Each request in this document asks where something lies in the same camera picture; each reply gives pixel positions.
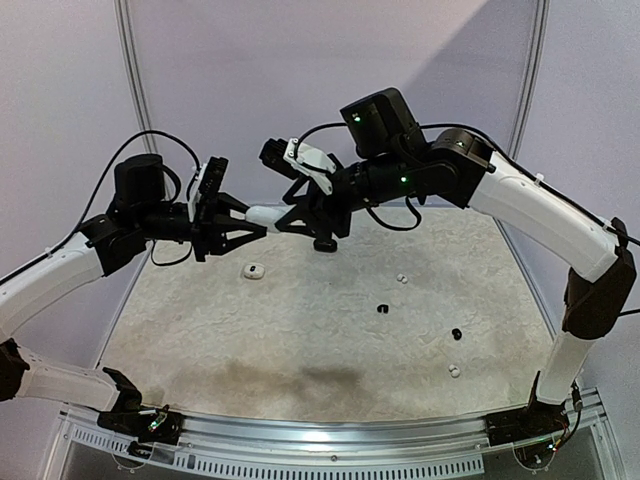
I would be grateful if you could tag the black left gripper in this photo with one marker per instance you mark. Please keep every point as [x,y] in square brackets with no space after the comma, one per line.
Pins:
[205,231]

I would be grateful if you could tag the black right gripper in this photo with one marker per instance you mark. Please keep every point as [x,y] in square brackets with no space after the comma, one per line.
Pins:
[329,212]

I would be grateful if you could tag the white oval earbud charging case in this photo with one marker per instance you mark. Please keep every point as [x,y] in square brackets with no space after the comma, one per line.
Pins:
[266,216]

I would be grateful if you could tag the white stem earbud charging case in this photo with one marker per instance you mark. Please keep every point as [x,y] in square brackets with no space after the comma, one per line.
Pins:
[254,271]

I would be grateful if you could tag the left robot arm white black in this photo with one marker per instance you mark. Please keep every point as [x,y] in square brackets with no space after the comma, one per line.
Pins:
[139,213]

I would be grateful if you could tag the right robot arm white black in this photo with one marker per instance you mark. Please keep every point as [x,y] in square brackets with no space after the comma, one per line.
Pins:
[467,169]

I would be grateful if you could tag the black earbud charging case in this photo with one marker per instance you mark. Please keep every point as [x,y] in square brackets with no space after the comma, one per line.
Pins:
[325,246]

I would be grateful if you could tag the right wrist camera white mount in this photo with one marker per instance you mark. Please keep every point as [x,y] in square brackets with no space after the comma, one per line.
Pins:
[293,159]

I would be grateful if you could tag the left aluminium wall post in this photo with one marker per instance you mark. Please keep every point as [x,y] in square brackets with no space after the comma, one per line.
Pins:
[124,21]

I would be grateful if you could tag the aluminium wall post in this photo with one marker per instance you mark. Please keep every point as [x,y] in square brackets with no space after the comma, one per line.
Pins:
[124,21]
[531,70]

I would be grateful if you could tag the aluminium front rail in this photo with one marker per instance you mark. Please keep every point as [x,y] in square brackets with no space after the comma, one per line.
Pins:
[219,447]

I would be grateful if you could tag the right aluminium wall post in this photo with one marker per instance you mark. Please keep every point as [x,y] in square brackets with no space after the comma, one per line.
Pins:
[531,70]

